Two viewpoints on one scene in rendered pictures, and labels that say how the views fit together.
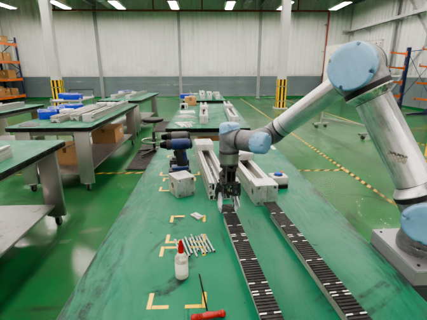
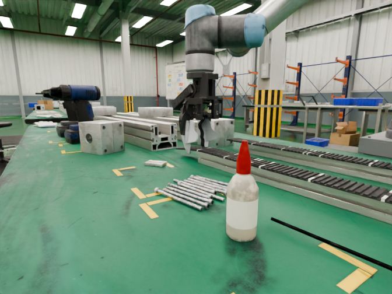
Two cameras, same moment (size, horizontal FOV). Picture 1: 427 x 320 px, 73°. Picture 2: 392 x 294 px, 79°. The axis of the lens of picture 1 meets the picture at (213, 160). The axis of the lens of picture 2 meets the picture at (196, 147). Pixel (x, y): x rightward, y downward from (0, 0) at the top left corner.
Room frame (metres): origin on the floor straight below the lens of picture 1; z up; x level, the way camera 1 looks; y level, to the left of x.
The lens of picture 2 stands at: (0.50, 0.28, 0.94)
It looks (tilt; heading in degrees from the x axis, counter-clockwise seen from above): 11 degrees down; 330
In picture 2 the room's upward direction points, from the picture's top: straight up
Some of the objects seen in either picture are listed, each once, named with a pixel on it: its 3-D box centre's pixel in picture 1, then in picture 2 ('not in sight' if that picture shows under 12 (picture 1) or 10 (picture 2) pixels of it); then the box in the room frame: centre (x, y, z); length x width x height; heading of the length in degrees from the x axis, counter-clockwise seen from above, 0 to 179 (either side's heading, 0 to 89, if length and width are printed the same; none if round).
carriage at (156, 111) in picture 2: (240, 155); (155, 114); (1.65, -0.16, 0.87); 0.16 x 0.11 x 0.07; 8
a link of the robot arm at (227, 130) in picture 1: (229, 138); (201, 32); (1.04, -0.06, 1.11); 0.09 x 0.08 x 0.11; 51
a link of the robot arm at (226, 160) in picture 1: (229, 158); (200, 65); (1.05, -0.06, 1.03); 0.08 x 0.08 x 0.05
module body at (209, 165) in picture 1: (208, 164); (119, 126); (1.62, 0.03, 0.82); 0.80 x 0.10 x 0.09; 8
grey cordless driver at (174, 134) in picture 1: (173, 149); (63, 112); (1.72, 0.24, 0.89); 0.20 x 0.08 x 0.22; 100
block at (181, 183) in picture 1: (183, 183); (105, 136); (1.31, 0.14, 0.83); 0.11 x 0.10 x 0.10; 121
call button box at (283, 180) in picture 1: (276, 180); not in sight; (1.39, -0.32, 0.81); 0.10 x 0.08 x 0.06; 98
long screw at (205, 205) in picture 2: not in sight; (184, 197); (0.83, 0.10, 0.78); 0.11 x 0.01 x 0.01; 17
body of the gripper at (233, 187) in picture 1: (229, 178); (201, 97); (1.04, -0.06, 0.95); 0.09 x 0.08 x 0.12; 8
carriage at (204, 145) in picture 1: (203, 146); (101, 113); (1.87, 0.06, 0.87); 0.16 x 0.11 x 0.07; 8
